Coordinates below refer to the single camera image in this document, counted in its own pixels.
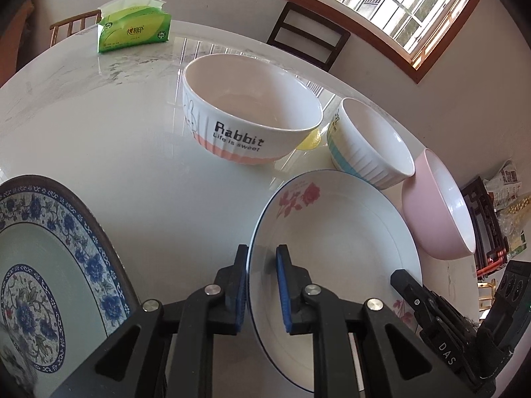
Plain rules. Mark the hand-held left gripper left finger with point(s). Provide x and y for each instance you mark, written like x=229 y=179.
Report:
x=239 y=298

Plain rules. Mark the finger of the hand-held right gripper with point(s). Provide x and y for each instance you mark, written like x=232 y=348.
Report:
x=410 y=290

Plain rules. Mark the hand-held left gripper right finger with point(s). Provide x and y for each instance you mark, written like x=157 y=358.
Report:
x=284 y=290

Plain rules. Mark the white plate with red flowers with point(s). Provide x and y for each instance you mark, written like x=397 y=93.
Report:
x=344 y=248

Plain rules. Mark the pink bowl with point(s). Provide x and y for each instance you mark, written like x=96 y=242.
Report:
x=423 y=215

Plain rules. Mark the white bowl blue yellow stripes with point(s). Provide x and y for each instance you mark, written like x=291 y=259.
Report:
x=373 y=161

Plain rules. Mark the large white bowl orange base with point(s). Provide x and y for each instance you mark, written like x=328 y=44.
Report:
x=232 y=132

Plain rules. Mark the blue floral plate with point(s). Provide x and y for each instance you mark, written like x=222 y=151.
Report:
x=41 y=265

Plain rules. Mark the dark carved wooden furniture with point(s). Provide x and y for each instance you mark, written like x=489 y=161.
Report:
x=485 y=232

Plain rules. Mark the plastic bag with yellow contents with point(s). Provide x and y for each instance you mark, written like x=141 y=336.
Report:
x=516 y=228

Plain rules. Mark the newspaper bundle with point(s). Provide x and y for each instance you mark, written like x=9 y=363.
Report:
x=504 y=182

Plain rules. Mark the yellow round sticker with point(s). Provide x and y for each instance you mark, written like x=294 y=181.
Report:
x=309 y=143

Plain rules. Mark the dark wooden chair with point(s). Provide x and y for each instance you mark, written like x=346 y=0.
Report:
x=315 y=35

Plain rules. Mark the green tissue pack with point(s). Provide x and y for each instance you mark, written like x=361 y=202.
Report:
x=132 y=25

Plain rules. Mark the light wooden chair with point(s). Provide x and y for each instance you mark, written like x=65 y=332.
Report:
x=74 y=23

